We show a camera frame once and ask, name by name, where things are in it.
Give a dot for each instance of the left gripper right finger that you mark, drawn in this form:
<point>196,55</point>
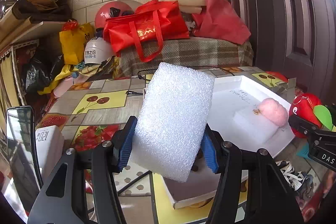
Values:
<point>269,197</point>

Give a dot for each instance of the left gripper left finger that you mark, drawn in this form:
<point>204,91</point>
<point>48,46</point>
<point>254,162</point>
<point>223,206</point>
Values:
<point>62,198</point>

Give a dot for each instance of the red plush tomato toy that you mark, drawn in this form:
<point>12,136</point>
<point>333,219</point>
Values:
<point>303,106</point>

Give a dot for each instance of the pink plush pig toy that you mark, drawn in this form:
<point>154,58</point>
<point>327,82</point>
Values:
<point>273,111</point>

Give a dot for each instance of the white foam block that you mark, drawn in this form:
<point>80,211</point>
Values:
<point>172,121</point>

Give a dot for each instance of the black smartphone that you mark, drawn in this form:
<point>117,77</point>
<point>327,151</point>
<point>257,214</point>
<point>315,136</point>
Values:
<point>22,154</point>

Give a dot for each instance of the white charger box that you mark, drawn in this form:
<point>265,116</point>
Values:
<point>49,144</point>

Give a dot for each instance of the white shallow tray box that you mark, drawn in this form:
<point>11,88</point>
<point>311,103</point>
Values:
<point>230,94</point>

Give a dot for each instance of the plaid covered bench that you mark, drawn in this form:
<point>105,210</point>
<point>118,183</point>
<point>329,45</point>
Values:
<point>192,52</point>

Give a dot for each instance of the white helmet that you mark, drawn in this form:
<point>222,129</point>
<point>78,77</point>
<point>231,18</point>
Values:
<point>97,50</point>

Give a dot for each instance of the yellow shopping bag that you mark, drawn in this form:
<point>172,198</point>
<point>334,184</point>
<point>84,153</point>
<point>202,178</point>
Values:
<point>73,38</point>

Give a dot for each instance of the wooden shelf unit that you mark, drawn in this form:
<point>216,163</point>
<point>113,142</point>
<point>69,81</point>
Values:
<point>24,22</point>

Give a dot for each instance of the red tote bag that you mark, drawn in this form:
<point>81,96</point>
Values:
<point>153,21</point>

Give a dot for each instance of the red helmet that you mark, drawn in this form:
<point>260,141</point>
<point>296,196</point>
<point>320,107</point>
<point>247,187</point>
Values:
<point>111,10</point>

